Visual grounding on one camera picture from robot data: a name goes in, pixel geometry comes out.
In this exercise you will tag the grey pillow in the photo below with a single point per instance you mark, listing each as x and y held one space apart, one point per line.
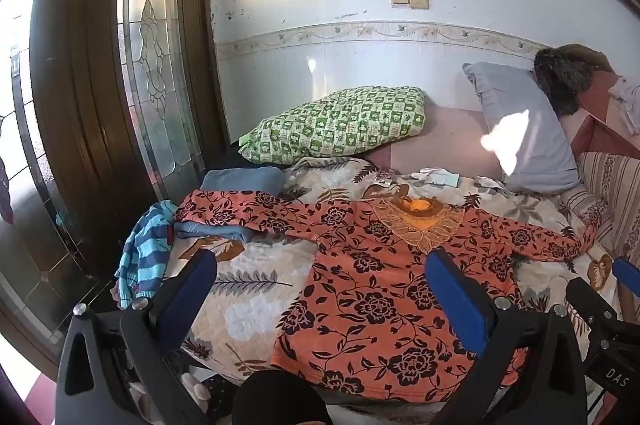
530 140

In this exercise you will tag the wooden door with glass panel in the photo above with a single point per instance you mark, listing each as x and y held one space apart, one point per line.
100 80

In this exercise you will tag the dark furry cloth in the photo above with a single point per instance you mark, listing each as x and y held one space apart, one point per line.
565 77

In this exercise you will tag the blue folded cloth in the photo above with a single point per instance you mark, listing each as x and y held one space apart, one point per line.
240 180

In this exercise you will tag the green checked pillow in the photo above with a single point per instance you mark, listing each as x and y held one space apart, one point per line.
340 125

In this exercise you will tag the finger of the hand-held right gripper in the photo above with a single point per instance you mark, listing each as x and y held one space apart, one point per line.
628 273
592 302

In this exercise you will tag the leaf print blanket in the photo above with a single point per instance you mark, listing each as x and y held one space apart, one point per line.
250 300

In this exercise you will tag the orange floral shirt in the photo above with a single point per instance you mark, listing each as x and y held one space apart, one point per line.
370 290

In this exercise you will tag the blue striped garment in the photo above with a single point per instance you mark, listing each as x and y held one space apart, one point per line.
145 255

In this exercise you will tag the white sock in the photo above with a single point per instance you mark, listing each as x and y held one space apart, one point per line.
425 173
490 182

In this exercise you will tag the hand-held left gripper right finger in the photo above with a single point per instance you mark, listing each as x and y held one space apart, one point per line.
459 300

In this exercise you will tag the pink brown patterned cover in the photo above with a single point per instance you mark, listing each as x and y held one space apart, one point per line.
607 125

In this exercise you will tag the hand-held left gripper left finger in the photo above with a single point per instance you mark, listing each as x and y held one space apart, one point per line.
192 291

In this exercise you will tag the white crumpled cloth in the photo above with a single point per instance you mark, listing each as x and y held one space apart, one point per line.
627 101

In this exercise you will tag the pink bed sheet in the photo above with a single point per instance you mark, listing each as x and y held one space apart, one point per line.
450 135

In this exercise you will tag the striped cushion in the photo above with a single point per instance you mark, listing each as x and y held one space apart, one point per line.
612 190

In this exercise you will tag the light blue small cloth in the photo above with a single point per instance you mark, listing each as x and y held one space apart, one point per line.
446 178

